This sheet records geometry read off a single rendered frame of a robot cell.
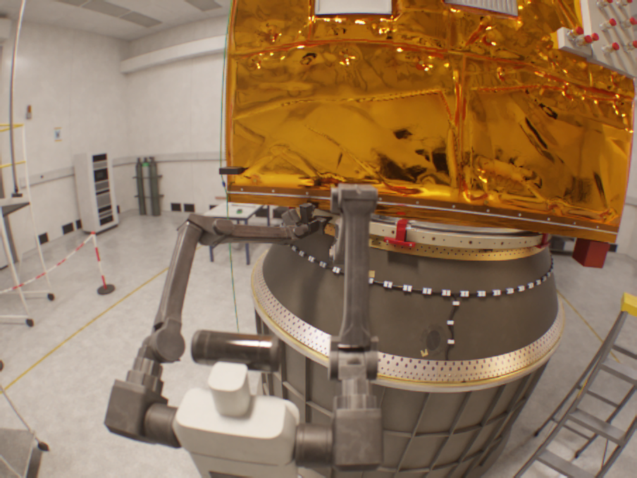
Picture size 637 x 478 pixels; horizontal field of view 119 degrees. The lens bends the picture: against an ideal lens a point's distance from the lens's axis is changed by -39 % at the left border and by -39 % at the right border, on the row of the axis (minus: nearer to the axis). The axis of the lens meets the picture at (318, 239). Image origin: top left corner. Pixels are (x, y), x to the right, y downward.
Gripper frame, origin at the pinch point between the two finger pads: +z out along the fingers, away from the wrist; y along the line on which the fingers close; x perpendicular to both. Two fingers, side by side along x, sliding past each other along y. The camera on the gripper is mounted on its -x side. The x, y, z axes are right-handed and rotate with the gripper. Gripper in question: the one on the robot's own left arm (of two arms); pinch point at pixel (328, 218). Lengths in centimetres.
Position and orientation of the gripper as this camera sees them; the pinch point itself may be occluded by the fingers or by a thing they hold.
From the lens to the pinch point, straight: 137.3
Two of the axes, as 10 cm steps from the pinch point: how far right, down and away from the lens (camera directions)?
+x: 1.0, 9.0, 4.4
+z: 7.2, -3.6, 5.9
